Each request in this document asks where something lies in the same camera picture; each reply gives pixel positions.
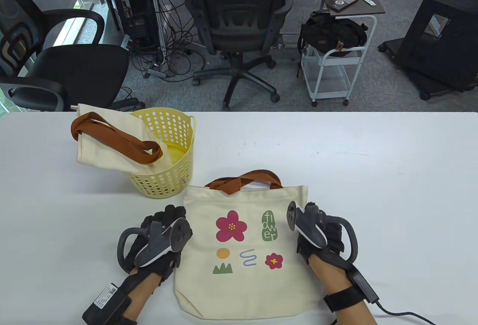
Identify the person's left hand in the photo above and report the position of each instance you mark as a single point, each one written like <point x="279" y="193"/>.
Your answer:
<point x="168" y="216"/>

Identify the person's right hand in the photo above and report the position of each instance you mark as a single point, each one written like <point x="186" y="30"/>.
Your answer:
<point x="334" y="239"/>

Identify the plain cream canvas bag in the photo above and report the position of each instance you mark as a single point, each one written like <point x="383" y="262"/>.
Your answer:
<point x="97" y="153"/>

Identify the flower print cream canvas bag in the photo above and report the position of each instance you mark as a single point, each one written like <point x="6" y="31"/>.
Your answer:
<point x="239" y="287"/>

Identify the person's right forearm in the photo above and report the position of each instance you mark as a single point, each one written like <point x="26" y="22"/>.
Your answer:
<point x="336" y="280"/>

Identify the person's left forearm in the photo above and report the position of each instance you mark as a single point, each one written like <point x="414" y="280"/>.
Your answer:
<point x="143" y="295"/>

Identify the grey white right controller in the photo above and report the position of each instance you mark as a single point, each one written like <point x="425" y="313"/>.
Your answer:
<point x="308" y="228"/>

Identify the grey white controller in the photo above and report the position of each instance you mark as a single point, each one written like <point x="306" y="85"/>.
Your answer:
<point x="157" y="246"/>
<point x="308" y="228"/>

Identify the yellow perforated plastic basket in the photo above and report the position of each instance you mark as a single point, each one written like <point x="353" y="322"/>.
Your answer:
<point x="164" y="187"/>

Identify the grey white left controller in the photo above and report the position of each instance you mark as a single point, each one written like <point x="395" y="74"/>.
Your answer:
<point x="157" y="246"/>

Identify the grey power strip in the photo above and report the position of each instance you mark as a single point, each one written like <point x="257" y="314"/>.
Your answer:
<point x="157" y="73"/>

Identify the white rolling cart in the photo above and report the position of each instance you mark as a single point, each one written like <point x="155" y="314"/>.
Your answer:
<point x="328" y="78"/>

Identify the black armrest office chair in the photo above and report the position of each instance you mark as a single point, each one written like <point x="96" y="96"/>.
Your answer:
<point x="74" y="71"/>

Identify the black backpack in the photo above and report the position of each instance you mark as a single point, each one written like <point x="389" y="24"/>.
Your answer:
<point x="328" y="34"/>

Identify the black mesh office chair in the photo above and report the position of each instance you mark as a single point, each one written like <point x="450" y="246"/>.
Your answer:
<point x="239" y="22"/>

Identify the black computer tower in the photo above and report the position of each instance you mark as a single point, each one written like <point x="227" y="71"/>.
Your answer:
<point x="132" y="8"/>

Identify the black wheeled cabinet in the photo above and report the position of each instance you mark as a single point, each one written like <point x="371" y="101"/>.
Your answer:
<point x="437" y="41"/>

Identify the black square coaster pad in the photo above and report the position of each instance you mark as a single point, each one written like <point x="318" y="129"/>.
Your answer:
<point x="343" y="1"/>

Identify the silver metal frame post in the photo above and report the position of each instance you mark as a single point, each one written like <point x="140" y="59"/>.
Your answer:
<point x="156" y="11"/>

